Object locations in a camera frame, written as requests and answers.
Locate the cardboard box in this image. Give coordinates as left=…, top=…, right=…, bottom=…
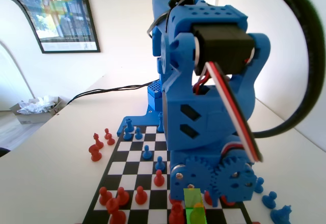
left=10, top=96, right=67, bottom=125

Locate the blue base plate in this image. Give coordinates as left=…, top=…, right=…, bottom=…
left=116, top=108, right=166, bottom=137

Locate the white red black servo ribbon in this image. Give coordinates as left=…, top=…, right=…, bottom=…
left=195, top=61, right=263, bottom=163

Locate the black table cable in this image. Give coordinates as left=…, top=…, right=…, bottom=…
left=68, top=85, right=148, bottom=104
left=66, top=80, right=155, bottom=105

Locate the blue rook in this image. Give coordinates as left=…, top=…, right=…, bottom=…
left=125, top=118, right=135, bottom=133

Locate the crumpled white paper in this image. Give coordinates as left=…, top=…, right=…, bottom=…
left=17, top=95, right=58, bottom=115

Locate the red rook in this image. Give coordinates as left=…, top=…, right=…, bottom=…
left=187, top=201, right=206, bottom=224
left=168, top=202, right=185, bottom=224

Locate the blue king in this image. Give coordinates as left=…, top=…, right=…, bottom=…
left=157, top=111, right=165, bottom=133

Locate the blue knight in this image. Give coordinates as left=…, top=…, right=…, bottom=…
left=269, top=204, right=292, bottom=224

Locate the black framed poster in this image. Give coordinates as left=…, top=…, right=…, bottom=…
left=0, top=0, right=101, bottom=54

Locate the red queen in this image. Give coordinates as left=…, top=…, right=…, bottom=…
left=221, top=195, right=236, bottom=207

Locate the thick black camera cable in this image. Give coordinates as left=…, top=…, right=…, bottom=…
left=169, top=0, right=326, bottom=139

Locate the black white chessboard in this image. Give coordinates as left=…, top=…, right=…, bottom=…
left=81, top=125, right=254, bottom=224

